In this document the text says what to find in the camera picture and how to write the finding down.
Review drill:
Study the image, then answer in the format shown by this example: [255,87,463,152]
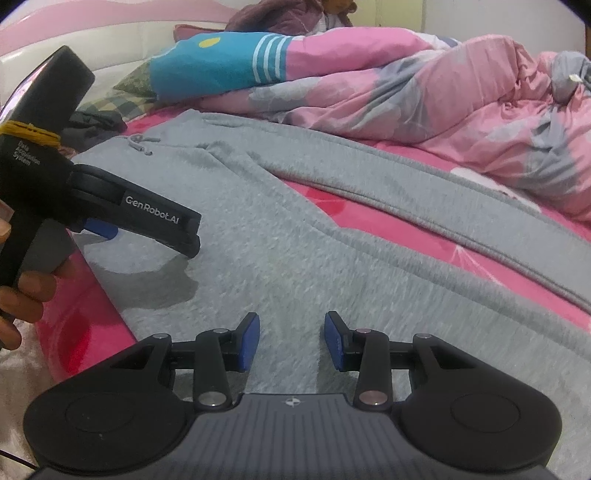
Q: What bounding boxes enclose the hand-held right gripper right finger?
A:
[324,311,476,411]

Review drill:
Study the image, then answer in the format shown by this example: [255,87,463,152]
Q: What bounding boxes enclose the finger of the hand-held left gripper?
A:
[83,218,120,241]
[154,225,202,258]

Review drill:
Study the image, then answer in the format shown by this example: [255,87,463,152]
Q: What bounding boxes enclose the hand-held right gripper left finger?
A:
[111,312,261,411]

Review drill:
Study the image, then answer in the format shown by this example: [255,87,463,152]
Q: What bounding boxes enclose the grey sweatpants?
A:
[71,108,591,480]

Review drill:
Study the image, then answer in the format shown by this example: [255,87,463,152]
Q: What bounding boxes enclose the person's left hand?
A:
[0,261,78,352]

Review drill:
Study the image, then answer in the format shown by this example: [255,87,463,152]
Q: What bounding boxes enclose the yellow rubber band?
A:
[0,120,64,148]

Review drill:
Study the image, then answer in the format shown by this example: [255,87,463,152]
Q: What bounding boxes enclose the dark cloth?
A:
[60,111,129,151]

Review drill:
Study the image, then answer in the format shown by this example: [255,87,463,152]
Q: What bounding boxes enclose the green plaid pillow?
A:
[76,60,160,122]

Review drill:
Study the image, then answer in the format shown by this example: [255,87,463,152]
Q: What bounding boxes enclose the pink floral blanket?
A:
[34,108,591,385]

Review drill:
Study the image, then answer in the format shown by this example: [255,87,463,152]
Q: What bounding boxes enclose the pink cream headboard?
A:
[0,0,232,121]

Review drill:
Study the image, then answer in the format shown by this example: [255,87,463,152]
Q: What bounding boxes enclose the blue striped pillow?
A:
[150,27,444,101]

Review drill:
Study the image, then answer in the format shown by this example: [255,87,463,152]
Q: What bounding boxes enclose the beige fluffy rug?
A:
[0,318,61,480]

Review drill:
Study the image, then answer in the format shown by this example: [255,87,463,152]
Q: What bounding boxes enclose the pink grey floral duvet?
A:
[202,33,591,223]

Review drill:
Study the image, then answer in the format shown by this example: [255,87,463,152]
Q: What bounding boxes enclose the black cable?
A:
[0,449,37,468]

